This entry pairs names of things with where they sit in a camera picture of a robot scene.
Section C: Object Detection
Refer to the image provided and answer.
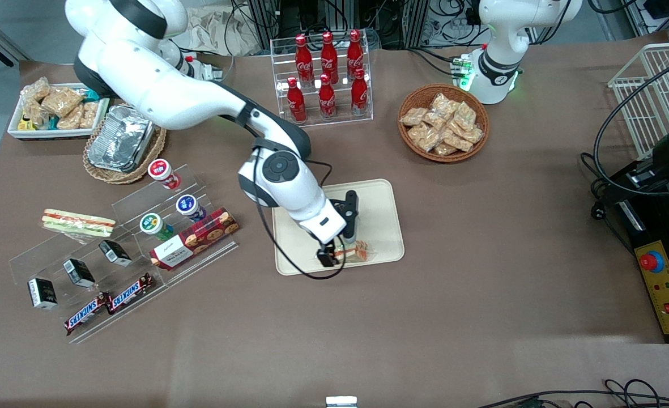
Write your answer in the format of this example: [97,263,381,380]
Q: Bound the clear-wrapped peanut snack pack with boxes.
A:
[79,102,100,130]
[22,78,52,103]
[41,86,84,118]
[57,106,83,130]
[22,99,49,128]

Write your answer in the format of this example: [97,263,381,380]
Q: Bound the triangle sandwich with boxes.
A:
[334,240,370,263]

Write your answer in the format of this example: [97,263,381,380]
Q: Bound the red emergency stop button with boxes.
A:
[639,249,664,273]

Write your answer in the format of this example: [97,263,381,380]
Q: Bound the black control box yellow panel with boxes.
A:
[617,193,669,344]

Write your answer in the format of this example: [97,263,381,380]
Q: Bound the red-lid small cup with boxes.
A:
[147,159,181,190]

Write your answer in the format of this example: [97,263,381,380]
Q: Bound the oval wicker basket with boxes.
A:
[83,102,168,185]

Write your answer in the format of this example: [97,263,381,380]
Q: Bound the crumpled beige cloth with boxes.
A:
[178,6,258,57]

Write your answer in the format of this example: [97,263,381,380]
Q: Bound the aluminium frame with cables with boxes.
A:
[232,0,482,50]

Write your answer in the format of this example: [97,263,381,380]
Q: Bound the red cookie box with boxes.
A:
[149,207,241,270]

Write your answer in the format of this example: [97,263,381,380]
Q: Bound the beige plastic tray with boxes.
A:
[271,178,406,277]

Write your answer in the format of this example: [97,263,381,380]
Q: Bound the clear acrylic stepped stand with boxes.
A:
[8,164,240,345]

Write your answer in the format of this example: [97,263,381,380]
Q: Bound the blue-lid small cup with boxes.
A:
[176,194,206,223]

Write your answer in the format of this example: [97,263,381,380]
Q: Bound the white wire basket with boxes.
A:
[607,41,669,159]

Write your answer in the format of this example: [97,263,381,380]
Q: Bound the clear acrylic bottle rack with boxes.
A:
[270,31,374,131]

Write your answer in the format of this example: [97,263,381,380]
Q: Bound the red Coca-Cola bottle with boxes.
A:
[318,74,336,120]
[295,34,314,87]
[287,77,306,124]
[351,68,369,116]
[321,31,339,83]
[347,29,364,80]

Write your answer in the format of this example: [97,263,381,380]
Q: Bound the thick black looped cable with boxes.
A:
[581,51,669,222]

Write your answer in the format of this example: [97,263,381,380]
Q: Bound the grey metal bar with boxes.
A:
[0,6,32,67]

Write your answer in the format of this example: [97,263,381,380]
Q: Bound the black floor cables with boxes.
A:
[476,379,669,408]

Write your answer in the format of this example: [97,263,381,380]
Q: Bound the white rectangular bin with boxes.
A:
[7,83,110,141]

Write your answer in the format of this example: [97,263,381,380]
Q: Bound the long sandwich in clear wrap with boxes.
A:
[41,209,117,244]

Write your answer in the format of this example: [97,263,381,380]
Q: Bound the green-lid small cup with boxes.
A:
[139,212,173,240]

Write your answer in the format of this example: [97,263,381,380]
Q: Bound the round wicker basket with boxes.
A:
[398,84,490,164]

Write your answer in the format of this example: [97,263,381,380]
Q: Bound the aluminium foil container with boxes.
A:
[87,105,155,173]

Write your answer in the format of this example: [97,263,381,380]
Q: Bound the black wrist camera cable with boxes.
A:
[252,146,347,281]

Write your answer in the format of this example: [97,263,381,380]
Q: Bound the small black white box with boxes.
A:
[63,258,96,288]
[98,240,133,267]
[27,277,58,310]

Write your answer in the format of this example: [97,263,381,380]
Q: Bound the Snickers bar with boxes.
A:
[64,292,112,335]
[106,273,155,314]

